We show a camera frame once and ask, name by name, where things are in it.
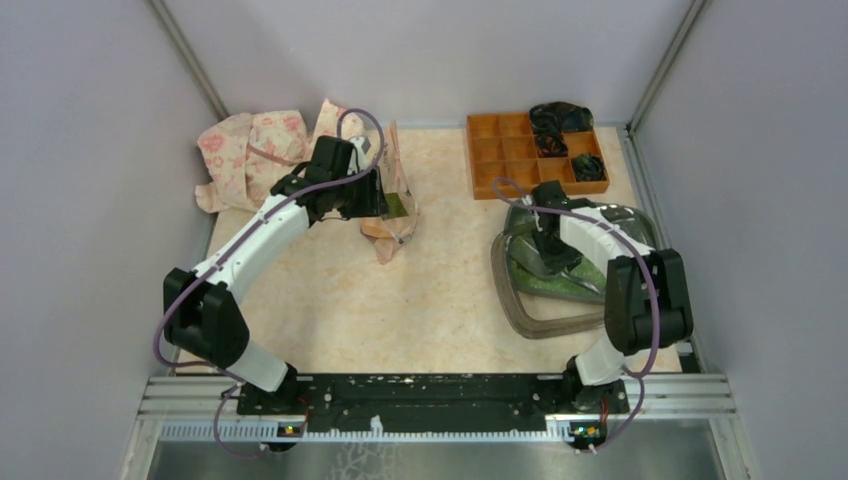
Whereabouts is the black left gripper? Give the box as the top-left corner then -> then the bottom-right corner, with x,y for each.
331,165 -> 391,218

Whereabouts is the orange cat litter bag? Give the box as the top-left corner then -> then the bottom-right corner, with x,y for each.
359,120 -> 420,264

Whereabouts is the grey metal scoop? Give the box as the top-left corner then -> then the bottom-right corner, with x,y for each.
507,236 -> 603,294

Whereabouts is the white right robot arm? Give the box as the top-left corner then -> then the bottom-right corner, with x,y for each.
521,181 -> 693,412

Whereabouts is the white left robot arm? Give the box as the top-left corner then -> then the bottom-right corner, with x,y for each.
159,136 -> 388,414

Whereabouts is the dark green litter box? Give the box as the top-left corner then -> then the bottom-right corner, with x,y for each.
503,202 -> 657,305

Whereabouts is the pink patterned cloth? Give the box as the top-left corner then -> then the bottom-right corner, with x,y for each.
194,99 -> 366,213

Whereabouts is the small dark cloth ball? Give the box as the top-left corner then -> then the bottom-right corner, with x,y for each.
571,153 -> 606,182

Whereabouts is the orange compartment tray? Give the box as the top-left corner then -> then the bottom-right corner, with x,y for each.
466,112 -> 610,200

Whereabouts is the dark cloth on tray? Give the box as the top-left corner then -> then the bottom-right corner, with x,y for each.
528,101 -> 594,158

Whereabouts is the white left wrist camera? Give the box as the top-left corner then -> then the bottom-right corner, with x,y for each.
348,135 -> 371,174

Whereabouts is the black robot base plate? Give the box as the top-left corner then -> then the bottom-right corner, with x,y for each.
237,372 -> 630,449

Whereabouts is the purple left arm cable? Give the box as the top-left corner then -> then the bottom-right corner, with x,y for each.
152,108 -> 387,461

